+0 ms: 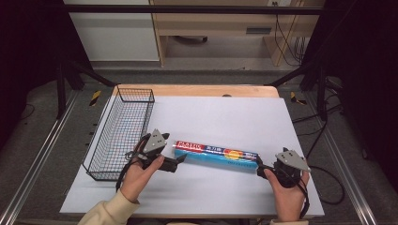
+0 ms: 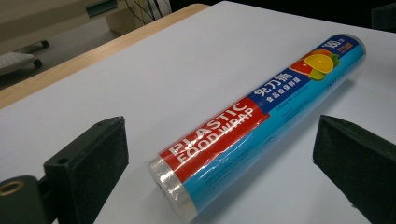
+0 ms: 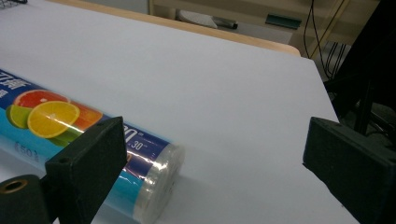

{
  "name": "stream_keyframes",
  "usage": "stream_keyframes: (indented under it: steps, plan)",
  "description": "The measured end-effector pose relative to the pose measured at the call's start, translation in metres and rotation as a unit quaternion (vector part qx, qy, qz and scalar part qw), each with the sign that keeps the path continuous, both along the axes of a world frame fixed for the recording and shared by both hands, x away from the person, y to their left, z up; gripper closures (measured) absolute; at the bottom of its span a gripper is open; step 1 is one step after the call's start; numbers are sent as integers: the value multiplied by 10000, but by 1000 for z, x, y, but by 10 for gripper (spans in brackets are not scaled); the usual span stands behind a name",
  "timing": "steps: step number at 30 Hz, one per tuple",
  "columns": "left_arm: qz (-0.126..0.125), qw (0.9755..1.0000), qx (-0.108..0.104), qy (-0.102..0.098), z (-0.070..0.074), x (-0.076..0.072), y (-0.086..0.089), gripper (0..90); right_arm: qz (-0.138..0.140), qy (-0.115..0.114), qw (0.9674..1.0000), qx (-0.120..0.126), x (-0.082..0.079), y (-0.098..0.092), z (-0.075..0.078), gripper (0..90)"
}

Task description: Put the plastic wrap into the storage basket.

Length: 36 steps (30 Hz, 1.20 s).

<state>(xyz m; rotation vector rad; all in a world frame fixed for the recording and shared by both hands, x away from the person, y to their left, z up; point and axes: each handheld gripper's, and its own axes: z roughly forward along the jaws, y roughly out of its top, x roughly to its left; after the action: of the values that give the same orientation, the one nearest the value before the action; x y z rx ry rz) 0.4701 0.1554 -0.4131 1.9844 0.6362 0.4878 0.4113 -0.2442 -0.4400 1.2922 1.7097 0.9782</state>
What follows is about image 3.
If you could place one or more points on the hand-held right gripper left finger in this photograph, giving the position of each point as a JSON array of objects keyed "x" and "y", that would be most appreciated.
[{"x": 90, "y": 161}]

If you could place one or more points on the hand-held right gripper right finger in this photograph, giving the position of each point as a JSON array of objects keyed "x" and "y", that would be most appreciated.
[{"x": 351, "y": 165}]

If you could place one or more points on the blue plastic wrap roll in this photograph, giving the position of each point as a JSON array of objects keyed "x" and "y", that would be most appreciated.
[{"x": 46, "y": 124}]

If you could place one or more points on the black metal stand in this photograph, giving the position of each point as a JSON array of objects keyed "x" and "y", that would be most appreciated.
[{"x": 367, "y": 68}]

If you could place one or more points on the white table cover sheet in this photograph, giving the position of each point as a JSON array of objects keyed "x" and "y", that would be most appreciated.
[{"x": 199, "y": 93}]

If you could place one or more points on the green flat object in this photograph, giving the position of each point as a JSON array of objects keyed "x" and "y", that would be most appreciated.
[{"x": 283, "y": 21}]

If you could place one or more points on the light wooden shelf unit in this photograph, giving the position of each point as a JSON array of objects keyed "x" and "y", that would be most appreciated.
[{"x": 249, "y": 15}]

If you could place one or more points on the grey white folded object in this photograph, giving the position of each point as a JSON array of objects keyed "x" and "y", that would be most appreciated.
[{"x": 205, "y": 19}]

